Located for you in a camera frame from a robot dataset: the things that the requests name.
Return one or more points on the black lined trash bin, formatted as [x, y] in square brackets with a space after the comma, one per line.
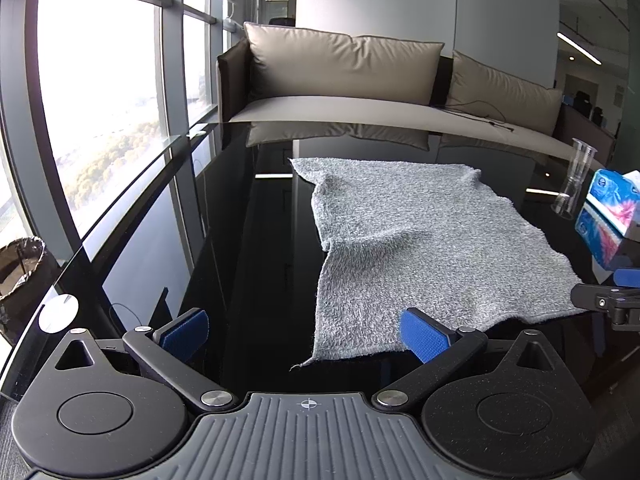
[27, 272]

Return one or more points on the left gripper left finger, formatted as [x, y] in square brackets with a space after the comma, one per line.
[184, 336]

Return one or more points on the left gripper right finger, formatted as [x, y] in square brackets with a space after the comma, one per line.
[423, 336]

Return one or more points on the beige cushion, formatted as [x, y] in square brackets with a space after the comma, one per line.
[480, 90]
[291, 61]

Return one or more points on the dark sofa with beige seat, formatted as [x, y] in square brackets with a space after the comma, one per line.
[238, 103]

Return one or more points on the beige right back cushion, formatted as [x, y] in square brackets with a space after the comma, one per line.
[480, 90]

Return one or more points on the beige left back cushion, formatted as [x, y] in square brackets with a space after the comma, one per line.
[291, 61]

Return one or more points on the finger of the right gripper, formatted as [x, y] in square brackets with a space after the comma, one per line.
[627, 278]

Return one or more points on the clear plastic cup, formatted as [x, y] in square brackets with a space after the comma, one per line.
[579, 165]

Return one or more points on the grey knitted towel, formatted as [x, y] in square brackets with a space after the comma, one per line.
[400, 235]

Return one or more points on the blue tissue pack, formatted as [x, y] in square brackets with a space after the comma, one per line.
[617, 198]

